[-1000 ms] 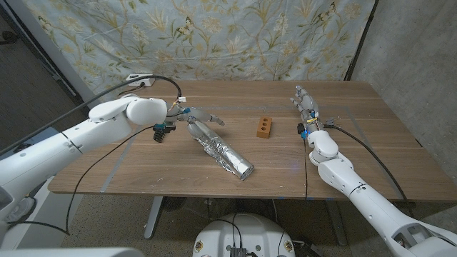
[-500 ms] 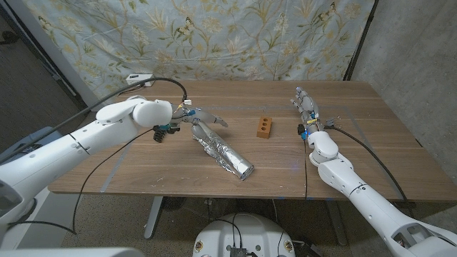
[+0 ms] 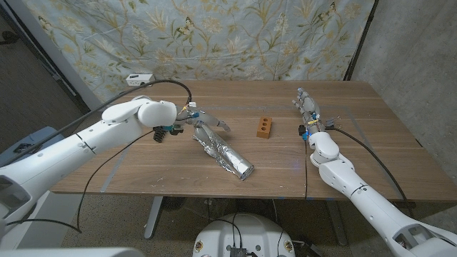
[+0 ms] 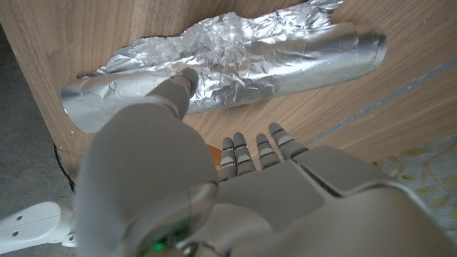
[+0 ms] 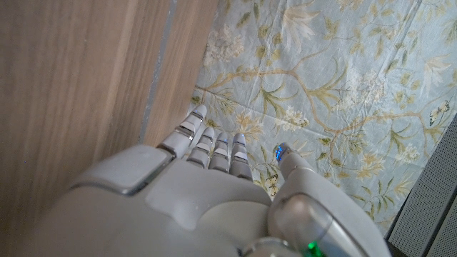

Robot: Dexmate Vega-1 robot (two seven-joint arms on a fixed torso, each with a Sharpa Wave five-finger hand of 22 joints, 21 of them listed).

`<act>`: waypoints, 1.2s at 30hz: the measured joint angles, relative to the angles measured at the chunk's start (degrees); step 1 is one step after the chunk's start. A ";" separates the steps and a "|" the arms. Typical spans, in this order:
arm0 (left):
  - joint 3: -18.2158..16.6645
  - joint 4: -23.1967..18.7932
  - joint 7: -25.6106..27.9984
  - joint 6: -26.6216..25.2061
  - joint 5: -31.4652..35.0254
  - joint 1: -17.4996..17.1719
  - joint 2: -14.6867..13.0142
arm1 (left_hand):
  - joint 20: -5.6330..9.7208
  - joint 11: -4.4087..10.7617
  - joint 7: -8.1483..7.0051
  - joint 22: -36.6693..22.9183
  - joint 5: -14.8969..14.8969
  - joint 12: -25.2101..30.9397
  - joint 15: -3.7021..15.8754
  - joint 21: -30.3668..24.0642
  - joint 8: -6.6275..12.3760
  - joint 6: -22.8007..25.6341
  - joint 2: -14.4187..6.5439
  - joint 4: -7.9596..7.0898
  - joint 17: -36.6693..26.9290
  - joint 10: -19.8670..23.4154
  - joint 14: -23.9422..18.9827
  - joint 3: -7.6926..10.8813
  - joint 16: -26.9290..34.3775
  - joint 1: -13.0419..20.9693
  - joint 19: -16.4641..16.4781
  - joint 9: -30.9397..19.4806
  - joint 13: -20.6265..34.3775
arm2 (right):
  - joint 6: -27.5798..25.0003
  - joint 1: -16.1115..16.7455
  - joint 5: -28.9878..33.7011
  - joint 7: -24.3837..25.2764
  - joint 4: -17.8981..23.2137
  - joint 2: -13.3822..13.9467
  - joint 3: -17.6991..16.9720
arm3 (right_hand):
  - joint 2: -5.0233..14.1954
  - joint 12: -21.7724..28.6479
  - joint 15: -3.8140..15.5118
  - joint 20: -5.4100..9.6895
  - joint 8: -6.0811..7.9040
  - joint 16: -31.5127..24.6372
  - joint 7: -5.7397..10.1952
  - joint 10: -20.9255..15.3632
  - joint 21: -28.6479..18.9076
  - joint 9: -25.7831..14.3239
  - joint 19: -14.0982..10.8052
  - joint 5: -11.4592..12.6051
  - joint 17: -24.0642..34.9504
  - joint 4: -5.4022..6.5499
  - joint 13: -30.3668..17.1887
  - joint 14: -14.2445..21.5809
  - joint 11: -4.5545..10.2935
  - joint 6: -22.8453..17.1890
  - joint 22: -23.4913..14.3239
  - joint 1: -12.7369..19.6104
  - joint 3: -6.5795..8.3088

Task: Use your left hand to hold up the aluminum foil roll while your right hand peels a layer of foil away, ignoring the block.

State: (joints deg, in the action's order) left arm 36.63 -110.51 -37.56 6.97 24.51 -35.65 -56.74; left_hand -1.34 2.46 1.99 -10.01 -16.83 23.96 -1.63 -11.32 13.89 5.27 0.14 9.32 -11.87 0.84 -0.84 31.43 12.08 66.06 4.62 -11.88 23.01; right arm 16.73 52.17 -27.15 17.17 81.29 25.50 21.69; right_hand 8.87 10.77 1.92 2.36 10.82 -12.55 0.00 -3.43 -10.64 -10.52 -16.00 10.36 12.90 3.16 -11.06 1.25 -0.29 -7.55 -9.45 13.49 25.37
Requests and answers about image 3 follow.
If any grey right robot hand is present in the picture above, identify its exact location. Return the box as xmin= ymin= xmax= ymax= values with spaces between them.
xmin=291 ymin=87 xmax=326 ymax=135

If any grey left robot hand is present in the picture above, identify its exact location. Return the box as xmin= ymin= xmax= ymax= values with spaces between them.
xmin=177 ymin=106 xmax=231 ymax=133

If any aluminum foil roll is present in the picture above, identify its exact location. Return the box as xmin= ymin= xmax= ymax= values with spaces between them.
xmin=192 ymin=123 xmax=255 ymax=181

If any white robot shoulder cover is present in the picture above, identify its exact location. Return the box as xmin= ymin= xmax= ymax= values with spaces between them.
xmin=0 ymin=247 xmax=146 ymax=257

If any orange wooden block with holes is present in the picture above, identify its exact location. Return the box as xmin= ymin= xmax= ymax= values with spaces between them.
xmin=256 ymin=116 xmax=273 ymax=139

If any black hair claw clip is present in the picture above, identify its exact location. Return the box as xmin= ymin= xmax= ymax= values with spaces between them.
xmin=152 ymin=125 xmax=169 ymax=143

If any white power strip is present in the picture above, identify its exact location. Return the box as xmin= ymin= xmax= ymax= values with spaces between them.
xmin=125 ymin=73 xmax=156 ymax=88

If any floral printed backdrop cloth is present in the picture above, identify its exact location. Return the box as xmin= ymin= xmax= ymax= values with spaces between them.
xmin=21 ymin=0 xmax=376 ymax=103

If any grey metal table leg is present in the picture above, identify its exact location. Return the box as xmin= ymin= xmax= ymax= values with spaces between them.
xmin=324 ymin=199 xmax=349 ymax=247
xmin=144 ymin=196 xmax=165 ymax=240

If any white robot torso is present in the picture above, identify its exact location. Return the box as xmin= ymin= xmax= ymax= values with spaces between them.
xmin=192 ymin=213 xmax=296 ymax=257

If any blue grey storage bin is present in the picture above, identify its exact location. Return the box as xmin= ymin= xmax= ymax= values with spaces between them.
xmin=0 ymin=125 xmax=67 ymax=168

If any black card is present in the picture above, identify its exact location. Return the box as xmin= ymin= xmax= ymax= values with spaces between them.
xmin=13 ymin=142 xmax=33 ymax=155

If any black round knob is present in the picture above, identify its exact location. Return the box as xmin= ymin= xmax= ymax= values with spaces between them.
xmin=0 ymin=30 xmax=21 ymax=46

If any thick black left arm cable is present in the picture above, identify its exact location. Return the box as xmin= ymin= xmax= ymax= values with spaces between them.
xmin=6 ymin=79 xmax=194 ymax=165

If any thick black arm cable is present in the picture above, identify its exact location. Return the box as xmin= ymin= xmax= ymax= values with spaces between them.
xmin=325 ymin=126 xmax=415 ymax=217
xmin=6 ymin=79 xmax=194 ymax=165

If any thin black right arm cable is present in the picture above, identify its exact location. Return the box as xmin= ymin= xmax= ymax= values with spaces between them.
xmin=302 ymin=137 xmax=310 ymax=200

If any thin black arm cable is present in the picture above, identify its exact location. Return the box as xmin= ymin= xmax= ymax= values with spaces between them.
xmin=302 ymin=137 xmax=310 ymax=200
xmin=3 ymin=128 xmax=156 ymax=235

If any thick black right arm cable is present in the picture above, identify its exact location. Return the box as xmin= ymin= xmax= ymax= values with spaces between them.
xmin=325 ymin=126 xmax=415 ymax=217

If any black backdrop frame pole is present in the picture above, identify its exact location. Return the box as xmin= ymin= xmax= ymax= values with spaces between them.
xmin=343 ymin=0 xmax=380 ymax=81

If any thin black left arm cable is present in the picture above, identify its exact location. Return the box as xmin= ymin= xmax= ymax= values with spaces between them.
xmin=3 ymin=128 xmax=156 ymax=235

